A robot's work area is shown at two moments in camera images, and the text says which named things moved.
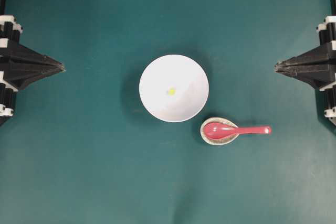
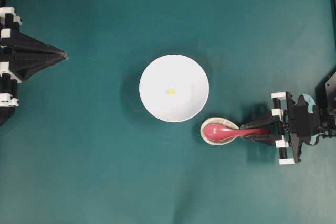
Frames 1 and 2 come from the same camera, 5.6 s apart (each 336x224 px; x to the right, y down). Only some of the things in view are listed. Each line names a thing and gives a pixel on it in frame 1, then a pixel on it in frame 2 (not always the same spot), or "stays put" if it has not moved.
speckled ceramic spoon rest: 217,142 stays put
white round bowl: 188,78 stays put
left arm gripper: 13,75 -> 19,65
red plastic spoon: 223,131 stays put
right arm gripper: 316,66 -> 290,146
